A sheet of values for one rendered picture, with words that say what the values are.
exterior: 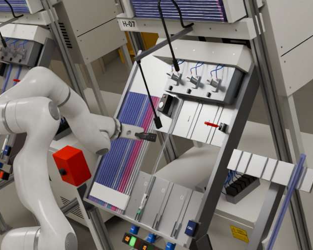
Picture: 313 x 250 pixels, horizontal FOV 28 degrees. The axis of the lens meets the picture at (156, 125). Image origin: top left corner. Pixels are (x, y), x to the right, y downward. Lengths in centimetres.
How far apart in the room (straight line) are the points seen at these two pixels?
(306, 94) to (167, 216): 266
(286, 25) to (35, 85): 100
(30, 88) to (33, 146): 20
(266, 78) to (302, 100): 247
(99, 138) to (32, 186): 40
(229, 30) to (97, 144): 62
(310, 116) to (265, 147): 159
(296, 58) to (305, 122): 198
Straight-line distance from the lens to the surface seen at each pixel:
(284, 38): 241
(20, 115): 182
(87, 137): 213
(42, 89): 193
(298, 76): 250
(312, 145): 288
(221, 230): 266
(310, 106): 464
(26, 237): 186
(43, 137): 181
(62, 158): 307
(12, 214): 449
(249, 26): 220
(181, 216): 232
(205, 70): 238
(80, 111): 210
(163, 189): 242
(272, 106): 234
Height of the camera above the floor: 203
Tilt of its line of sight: 24 degrees down
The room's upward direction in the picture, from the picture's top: 18 degrees counter-clockwise
